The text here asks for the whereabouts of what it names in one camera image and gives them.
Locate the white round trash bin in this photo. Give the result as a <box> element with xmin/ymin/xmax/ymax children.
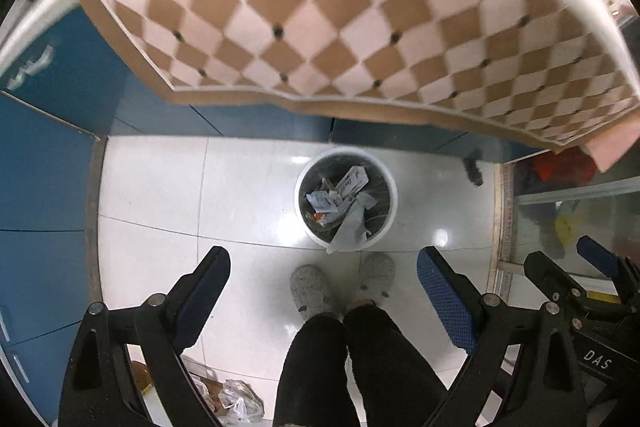
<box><xmin>294</xmin><ymin>147</ymin><xmax>399</xmax><ymax>249</ymax></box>

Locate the yellow item behind glass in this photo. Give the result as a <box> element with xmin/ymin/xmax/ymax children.
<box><xmin>555</xmin><ymin>214</ymin><xmax>577</xmax><ymax>243</ymax></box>

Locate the person's right leg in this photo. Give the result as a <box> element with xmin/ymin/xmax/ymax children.
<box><xmin>344</xmin><ymin>302</ymin><xmax>451</xmax><ymax>427</ymax></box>

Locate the person's left leg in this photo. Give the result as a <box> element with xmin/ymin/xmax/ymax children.
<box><xmin>274</xmin><ymin>314</ymin><xmax>359</xmax><ymax>427</ymax></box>

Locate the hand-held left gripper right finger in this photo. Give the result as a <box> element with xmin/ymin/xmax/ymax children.
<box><xmin>416</xmin><ymin>247</ymin><xmax>586</xmax><ymax>427</ymax></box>

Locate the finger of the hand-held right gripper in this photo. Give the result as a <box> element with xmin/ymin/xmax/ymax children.
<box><xmin>524</xmin><ymin>251</ymin><xmax>583</xmax><ymax>308</ymax></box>
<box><xmin>576</xmin><ymin>235</ymin><xmax>640</xmax><ymax>303</ymax></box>

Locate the red item behind glass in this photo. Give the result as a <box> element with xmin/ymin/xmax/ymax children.
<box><xmin>520</xmin><ymin>149</ymin><xmax>596</xmax><ymax>195</ymax></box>

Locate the person's leg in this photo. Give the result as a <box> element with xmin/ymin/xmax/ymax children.
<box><xmin>344</xmin><ymin>302</ymin><xmax>451</xmax><ymax>427</ymax></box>
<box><xmin>274</xmin><ymin>314</ymin><xmax>359</xmax><ymax>427</ymax></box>

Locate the checkered table mat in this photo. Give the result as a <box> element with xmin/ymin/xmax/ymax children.
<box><xmin>75</xmin><ymin>0</ymin><xmax>640</xmax><ymax>172</ymax></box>

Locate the glass sliding door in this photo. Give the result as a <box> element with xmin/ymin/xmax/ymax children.
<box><xmin>492</xmin><ymin>147</ymin><xmax>640</xmax><ymax>308</ymax></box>

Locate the clear plastic bag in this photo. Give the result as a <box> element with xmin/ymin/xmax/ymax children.
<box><xmin>182</xmin><ymin>354</ymin><xmax>266</xmax><ymax>427</ymax></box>

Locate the white sachet blue print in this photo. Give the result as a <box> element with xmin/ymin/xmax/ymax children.
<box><xmin>335</xmin><ymin>165</ymin><xmax>369</xmax><ymax>200</ymax></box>

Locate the black tassel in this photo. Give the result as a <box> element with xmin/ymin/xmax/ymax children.
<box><xmin>462</xmin><ymin>147</ymin><xmax>485</xmax><ymax>188</ymax></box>

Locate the blue lower cabinet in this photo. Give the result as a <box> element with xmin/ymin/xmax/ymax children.
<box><xmin>0</xmin><ymin>2</ymin><xmax>546</xmax><ymax>423</ymax></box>

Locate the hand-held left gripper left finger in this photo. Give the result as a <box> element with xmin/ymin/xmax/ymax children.
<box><xmin>59</xmin><ymin>246</ymin><xmax>232</xmax><ymax>427</ymax></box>

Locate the grey slipper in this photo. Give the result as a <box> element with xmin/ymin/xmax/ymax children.
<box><xmin>357</xmin><ymin>253</ymin><xmax>396</xmax><ymax>304</ymax></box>
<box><xmin>291</xmin><ymin>264</ymin><xmax>339</xmax><ymax>321</ymax></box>

